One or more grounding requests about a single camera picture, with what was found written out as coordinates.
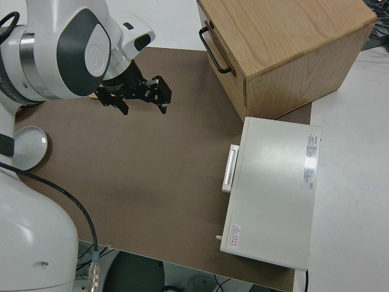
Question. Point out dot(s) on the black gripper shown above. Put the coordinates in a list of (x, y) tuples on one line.
[(121, 85)]

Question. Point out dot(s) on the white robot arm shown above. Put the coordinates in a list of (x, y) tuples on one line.
[(30, 228)]

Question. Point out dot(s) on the gray round plate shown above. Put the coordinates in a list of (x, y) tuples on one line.
[(28, 149)]

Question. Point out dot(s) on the brown table mat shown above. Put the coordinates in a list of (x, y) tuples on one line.
[(152, 182)]

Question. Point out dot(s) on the large wooden box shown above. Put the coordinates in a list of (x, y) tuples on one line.
[(288, 39)]

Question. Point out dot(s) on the white toaster oven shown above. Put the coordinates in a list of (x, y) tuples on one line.
[(270, 194)]

